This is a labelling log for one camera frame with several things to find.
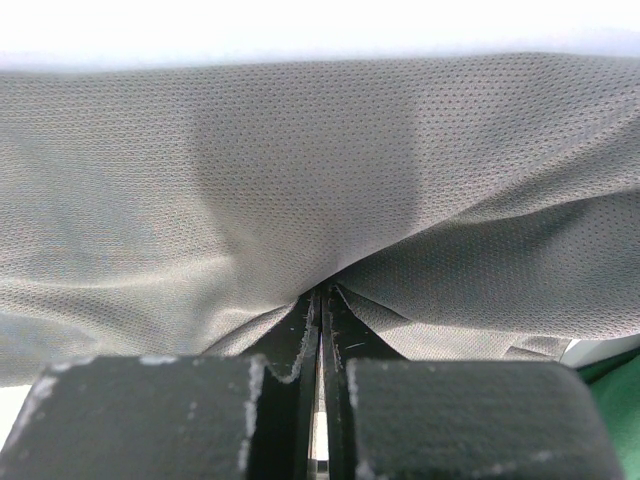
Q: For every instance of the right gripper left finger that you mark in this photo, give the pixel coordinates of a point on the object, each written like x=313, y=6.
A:
x=247, y=416

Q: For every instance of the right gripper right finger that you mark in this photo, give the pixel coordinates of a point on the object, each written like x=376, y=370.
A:
x=392, y=418

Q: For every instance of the grey t shirt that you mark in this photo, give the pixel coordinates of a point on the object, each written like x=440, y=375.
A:
x=467, y=207

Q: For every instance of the green folded t shirt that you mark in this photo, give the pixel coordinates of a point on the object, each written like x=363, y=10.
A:
x=615, y=384

